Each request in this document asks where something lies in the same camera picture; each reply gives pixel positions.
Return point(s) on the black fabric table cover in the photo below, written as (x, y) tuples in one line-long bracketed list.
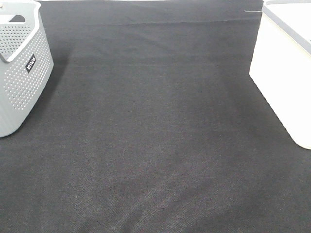
[(150, 123)]

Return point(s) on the white plastic storage bin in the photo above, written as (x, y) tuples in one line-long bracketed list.
[(281, 64)]

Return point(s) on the grey perforated laundry basket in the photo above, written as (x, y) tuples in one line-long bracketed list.
[(25, 62)]

